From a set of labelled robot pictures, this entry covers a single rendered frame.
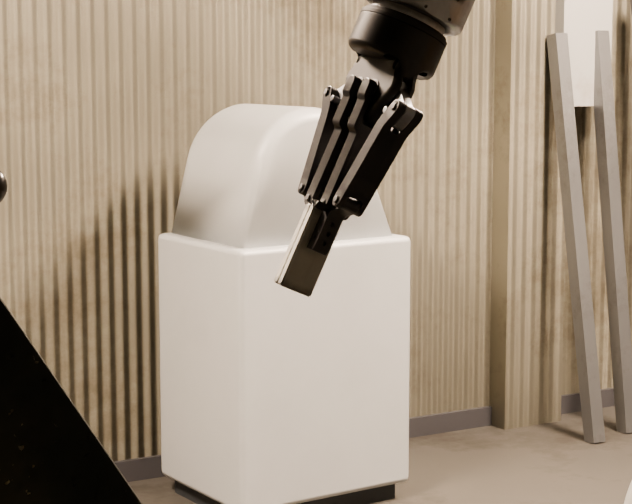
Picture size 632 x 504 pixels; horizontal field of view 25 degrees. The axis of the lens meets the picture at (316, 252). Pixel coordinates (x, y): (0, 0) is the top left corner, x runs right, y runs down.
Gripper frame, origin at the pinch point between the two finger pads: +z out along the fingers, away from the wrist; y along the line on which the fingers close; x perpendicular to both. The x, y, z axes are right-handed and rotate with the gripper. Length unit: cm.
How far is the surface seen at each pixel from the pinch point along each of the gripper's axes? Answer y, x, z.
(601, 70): -382, 303, -115
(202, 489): -331, 181, 89
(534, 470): -323, 304, 43
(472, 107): -398, 262, -79
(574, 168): -370, 301, -72
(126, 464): -378, 173, 98
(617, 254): -365, 335, -48
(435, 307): -391, 280, 1
